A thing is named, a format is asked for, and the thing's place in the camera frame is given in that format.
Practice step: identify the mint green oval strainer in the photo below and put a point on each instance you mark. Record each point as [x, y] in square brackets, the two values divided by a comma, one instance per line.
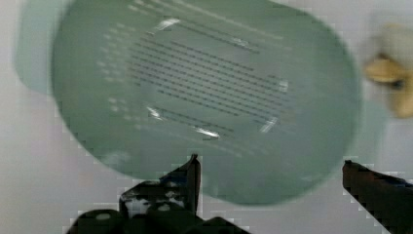
[269, 97]

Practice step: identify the peeled banana toy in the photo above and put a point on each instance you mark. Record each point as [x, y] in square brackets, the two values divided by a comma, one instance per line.
[393, 66]

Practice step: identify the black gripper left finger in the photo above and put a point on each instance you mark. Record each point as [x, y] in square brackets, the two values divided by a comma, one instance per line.
[180, 187]

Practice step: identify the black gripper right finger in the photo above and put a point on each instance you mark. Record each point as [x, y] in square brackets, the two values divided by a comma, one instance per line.
[387, 198]

